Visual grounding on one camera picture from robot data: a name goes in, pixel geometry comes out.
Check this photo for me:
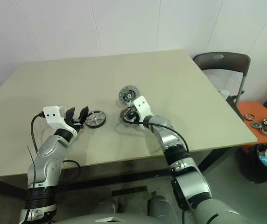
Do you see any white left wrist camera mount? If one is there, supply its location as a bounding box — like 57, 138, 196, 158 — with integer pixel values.
42, 106, 75, 134

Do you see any grey left robot leg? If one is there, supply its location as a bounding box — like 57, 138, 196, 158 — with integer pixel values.
96, 199, 120, 215

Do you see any flat black strip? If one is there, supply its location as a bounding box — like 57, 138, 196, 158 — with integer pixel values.
112, 185, 148, 197

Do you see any grey robot leg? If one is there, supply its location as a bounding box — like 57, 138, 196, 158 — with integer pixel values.
147, 195, 175, 217
96, 199, 120, 215

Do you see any grey right robot leg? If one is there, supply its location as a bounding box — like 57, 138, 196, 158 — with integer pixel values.
147, 195, 175, 217

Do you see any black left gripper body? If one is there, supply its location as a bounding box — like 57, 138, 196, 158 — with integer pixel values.
64, 116, 84, 131

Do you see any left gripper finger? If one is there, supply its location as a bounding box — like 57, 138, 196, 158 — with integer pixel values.
65, 107, 77, 123
78, 106, 90, 124

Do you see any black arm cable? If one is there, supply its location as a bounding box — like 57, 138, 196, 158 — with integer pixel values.
30, 112, 82, 182
133, 120, 191, 159

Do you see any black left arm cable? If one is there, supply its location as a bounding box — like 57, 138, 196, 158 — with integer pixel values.
30, 112, 82, 182

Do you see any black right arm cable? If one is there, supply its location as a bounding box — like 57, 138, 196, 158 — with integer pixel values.
133, 120, 191, 159

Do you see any thin black strap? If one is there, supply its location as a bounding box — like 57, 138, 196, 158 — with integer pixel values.
27, 146, 36, 189

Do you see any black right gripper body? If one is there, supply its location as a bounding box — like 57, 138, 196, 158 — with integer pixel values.
126, 109, 141, 122

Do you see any black trash bin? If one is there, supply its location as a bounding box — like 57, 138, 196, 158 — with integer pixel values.
238, 142, 267, 184

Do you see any dark grey folding chair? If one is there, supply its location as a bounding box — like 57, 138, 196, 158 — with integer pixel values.
193, 51, 252, 108

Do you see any black-rimmed silver spoked rotor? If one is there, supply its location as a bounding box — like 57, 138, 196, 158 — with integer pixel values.
85, 110, 108, 128

